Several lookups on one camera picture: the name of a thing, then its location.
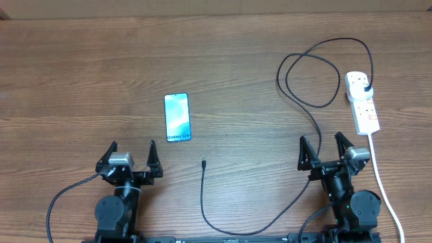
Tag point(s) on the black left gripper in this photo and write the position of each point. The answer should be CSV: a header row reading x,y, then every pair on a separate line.
x,y
152,161

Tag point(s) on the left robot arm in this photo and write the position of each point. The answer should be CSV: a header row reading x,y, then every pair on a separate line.
x,y
117,214

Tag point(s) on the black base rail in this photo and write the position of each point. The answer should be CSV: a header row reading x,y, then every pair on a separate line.
x,y
233,239

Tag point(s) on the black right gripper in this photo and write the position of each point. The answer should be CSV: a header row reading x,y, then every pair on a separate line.
x,y
322,168

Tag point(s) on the blue screen Galaxy smartphone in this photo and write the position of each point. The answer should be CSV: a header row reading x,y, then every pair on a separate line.
x,y
177,117

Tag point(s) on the white power strip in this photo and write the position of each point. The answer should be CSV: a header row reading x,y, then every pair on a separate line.
x,y
363,112

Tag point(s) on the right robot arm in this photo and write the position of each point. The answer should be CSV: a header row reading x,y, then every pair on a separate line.
x,y
355,212

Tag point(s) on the white charger plug adapter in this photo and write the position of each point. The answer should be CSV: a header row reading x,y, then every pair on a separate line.
x,y
358,92

